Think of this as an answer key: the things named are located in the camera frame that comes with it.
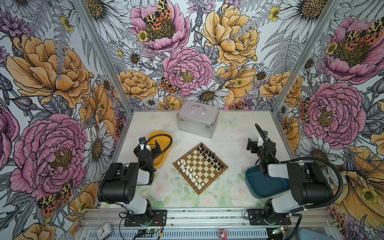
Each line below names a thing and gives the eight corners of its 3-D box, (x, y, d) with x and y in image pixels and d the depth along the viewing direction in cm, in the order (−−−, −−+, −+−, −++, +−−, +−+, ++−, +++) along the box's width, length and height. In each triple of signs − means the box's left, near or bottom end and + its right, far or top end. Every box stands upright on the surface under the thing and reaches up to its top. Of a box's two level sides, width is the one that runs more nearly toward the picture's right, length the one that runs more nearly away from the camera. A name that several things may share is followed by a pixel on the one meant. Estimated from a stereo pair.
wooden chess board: (198, 197, 82) (198, 196, 80) (171, 165, 94) (171, 164, 92) (228, 168, 93) (228, 166, 91) (200, 143, 105) (201, 141, 103)
